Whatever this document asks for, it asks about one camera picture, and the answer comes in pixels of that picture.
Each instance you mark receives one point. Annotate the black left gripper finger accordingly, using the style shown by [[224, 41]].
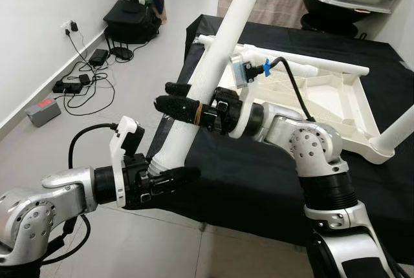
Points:
[[176, 180]]

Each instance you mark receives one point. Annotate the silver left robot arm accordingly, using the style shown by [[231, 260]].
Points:
[[39, 210]]

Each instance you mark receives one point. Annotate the white plastic children table top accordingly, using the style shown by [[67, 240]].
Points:
[[336, 103]]

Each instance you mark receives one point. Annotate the tan rubber band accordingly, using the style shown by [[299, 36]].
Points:
[[200, 113]]

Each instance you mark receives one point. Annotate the black oval floor object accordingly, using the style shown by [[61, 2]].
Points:
[[123, 53]]

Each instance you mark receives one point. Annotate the black tablecloth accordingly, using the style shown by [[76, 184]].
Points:
[[259, 187]]

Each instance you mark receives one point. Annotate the black case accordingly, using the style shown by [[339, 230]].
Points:
[[132, 19]]

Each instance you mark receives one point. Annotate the black power adapter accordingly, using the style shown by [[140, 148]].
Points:
[[98, 57]]

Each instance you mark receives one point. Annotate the black power strip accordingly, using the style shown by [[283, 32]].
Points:
[[71, 85]]

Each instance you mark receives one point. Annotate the beige striped cloth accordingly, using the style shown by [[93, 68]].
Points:
[[265, 6]]

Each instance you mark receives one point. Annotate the grey box red label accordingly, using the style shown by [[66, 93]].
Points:
[[44, 112]]

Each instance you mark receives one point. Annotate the black round bowl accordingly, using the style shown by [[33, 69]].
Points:
[[336, 13]]

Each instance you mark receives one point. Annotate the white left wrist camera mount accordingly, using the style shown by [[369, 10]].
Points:
[[116, 161]]

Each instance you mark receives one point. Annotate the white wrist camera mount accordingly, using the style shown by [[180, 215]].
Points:
[[116, 161], [249, 71]]

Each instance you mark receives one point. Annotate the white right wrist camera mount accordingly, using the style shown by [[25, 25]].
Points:
[[249, 71]]

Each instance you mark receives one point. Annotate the black wall charger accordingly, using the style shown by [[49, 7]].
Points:
[[72, 27]]

